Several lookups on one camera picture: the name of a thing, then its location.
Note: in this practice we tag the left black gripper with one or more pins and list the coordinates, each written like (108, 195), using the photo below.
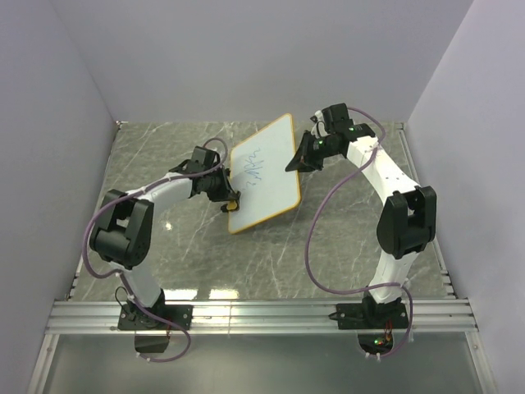
(226, 189)

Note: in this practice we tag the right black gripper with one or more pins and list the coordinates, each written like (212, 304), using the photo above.
(303, 160)

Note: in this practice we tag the yellow framed whiteboard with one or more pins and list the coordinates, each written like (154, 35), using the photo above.
(258, 172)

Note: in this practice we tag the yellow black eraser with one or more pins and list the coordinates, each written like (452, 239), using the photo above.
(232, 206)

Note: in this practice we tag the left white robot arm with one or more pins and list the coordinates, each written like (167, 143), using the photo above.
(121, 232)

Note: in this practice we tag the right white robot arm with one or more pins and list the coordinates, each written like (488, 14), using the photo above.
(407, 222)

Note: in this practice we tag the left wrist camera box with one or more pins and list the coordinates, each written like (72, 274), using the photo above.
(203, 159)

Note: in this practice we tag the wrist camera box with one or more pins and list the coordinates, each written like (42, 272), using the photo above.
(203, 159)
(336, 118)

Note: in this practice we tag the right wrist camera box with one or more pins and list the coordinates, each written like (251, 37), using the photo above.
(336, 118)

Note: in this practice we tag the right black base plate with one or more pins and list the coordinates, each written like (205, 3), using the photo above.
(370, 316)

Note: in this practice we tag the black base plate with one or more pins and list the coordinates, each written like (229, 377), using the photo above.
(370, 316)
(134, 319)

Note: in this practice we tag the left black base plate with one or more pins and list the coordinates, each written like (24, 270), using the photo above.
(134, 319)

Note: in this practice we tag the aluminium front rail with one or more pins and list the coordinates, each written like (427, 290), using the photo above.
(232, 317)

